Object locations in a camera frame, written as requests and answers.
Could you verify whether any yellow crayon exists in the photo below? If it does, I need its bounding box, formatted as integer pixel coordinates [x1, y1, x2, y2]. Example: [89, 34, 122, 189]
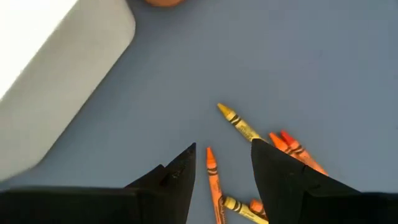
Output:
[221, 195, 270, 224]
[216, 102, 269, 144]

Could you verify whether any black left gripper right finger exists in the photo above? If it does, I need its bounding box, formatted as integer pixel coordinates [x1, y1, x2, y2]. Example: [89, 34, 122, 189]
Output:
[250, 138, 398, 224]

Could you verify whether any orange crayon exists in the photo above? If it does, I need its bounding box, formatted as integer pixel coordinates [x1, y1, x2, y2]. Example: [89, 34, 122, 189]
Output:
[205, 146, 228, 224]
[249, 198, 268, 220]
[268, 131, 299, 158]

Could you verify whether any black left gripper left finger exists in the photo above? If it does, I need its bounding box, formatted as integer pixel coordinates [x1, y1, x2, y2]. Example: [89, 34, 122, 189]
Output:
[0, 142, 197, 224]

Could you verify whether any white plastic bin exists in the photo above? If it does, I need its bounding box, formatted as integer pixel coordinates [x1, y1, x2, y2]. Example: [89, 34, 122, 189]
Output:
[0, 0, 136, 183]

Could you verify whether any red-orange crayon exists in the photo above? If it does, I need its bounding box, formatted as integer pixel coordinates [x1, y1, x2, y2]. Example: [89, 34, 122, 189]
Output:
[280, 129, 330, 177]

